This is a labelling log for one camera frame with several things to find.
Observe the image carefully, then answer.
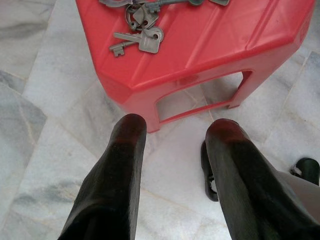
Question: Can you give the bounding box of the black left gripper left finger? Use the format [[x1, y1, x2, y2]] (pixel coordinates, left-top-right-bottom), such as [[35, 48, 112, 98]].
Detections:
[[56, 113, 148, 240]]

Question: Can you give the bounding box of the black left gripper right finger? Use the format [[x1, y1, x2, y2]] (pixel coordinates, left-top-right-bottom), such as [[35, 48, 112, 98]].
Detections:
[[204, 118, 305, 240]]

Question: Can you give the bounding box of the bunch of metal keys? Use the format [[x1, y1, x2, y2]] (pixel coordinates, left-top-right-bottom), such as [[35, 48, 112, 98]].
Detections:
[[98, 0, 231, 58]]

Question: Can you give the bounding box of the grey robot left leg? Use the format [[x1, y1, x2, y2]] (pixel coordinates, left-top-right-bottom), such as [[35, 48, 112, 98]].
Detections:
[[273, 171, 320, 240]]

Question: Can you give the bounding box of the black robot right foot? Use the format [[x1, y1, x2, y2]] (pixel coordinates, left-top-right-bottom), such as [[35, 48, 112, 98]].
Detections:
[[289, 158, 320, 186]]

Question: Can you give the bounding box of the red plastic stool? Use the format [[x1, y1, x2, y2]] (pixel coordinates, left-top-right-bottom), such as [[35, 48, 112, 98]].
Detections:
[[76, 0, 315, 133]]

